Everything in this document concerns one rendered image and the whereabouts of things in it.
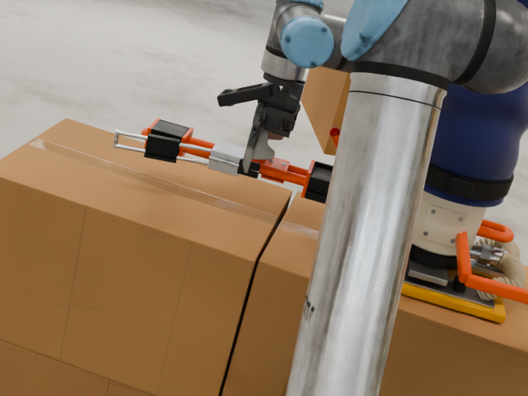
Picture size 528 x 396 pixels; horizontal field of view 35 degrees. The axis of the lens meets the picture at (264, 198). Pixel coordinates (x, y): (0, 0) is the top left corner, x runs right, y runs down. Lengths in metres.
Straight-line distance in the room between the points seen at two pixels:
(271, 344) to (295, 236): 0.24
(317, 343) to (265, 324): 0.77
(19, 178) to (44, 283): 0.24
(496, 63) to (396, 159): 0.16
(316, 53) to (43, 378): 0.98
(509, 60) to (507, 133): 0.64
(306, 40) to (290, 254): 0.47
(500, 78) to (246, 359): 0.97
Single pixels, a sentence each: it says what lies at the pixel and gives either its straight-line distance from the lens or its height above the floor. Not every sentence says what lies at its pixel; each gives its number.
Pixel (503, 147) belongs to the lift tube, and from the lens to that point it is 1.66.
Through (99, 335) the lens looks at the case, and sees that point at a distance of 1.88.
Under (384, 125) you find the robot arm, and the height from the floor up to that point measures 1.46.
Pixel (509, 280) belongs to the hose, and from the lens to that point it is 1.76.
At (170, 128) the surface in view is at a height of 1.09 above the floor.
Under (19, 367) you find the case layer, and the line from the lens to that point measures 2.02.
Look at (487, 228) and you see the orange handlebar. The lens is 1.80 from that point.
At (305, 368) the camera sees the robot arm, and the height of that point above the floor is 1.18.
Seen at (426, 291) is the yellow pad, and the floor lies 0.97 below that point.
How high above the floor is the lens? 1.75
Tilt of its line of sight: 24 degrees down
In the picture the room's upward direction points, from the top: 15 degrees clockwise
